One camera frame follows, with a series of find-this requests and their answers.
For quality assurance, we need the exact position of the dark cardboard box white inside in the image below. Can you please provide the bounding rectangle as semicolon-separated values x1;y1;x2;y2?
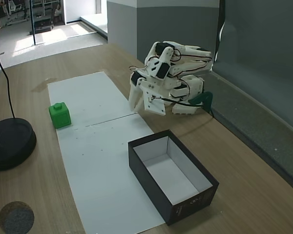
127;129;220;226

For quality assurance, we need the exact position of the thin black stand cable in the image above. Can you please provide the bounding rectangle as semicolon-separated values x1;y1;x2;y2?
0;0;17;120

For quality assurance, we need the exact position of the black floor equipment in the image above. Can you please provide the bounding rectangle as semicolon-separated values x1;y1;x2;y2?
33;17;53;34

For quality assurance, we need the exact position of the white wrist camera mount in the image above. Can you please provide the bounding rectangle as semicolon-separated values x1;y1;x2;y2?
142;81;167;117

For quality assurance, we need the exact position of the green cube with knob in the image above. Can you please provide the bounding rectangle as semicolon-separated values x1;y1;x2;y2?
48;102;72;130

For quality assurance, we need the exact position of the round grey table grommet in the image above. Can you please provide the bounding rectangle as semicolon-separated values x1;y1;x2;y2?
0;201;35;234

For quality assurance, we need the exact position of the black metal pole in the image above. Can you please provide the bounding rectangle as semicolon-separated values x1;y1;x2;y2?
28;0;38;46

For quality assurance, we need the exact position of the black round stand base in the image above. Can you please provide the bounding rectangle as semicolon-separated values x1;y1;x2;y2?
0;109;37;171

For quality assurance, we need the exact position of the white paper sheet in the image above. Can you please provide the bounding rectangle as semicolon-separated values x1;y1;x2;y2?
47;71;137;130
55;114;167;234

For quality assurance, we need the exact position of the green table clamp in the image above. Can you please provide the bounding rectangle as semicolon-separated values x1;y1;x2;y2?
188;91;214;113

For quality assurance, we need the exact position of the thick black wall cable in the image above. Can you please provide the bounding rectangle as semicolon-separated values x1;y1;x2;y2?
213;0;227;71

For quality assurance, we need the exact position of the white office chair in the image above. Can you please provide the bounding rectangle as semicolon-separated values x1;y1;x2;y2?
7;0;28;20

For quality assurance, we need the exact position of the black camera cable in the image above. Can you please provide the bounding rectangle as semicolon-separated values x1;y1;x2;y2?
151;97;203;107

